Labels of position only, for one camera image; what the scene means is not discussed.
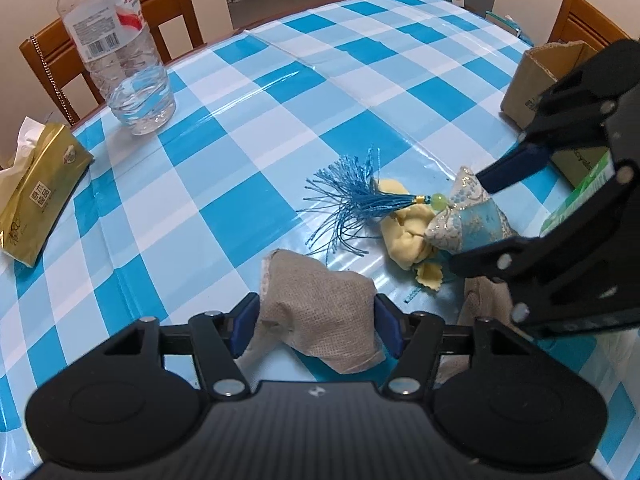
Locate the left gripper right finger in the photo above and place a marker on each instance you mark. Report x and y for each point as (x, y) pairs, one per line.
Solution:
(413, 340)

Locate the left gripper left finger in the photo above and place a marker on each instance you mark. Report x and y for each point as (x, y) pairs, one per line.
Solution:
(218, 339)

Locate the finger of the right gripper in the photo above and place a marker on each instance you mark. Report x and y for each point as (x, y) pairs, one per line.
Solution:
(565, 289)
(568, 114)

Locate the grey burlap sachet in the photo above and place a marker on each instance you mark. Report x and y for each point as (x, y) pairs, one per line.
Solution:
(482, 299)
(325, 314)

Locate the yellow fabric pouch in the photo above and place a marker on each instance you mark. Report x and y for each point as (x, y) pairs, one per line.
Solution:
(403, 232)

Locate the blue brocade tassel sachet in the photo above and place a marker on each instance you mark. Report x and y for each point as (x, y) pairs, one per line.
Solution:
(349, 196)

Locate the green toilet paper roll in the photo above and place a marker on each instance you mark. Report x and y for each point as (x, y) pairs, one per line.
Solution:
(590, 185)

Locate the right wooden chair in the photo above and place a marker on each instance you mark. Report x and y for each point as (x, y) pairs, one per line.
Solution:
(579, 20)

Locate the wooden chair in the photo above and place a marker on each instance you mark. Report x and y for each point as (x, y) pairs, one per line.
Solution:
(579, 20)
(54, 59)

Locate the blue checkered tablecloth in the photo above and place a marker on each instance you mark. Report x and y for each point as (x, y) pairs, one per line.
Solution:
(177, 223)

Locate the gold tissue pack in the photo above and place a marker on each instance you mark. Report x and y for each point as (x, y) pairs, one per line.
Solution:
(47, 165)

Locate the left wooden chair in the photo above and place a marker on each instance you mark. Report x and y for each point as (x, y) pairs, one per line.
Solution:
(54, 59)

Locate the clear plastic water bottle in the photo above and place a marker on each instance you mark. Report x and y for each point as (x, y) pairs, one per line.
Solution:
(116, 46)

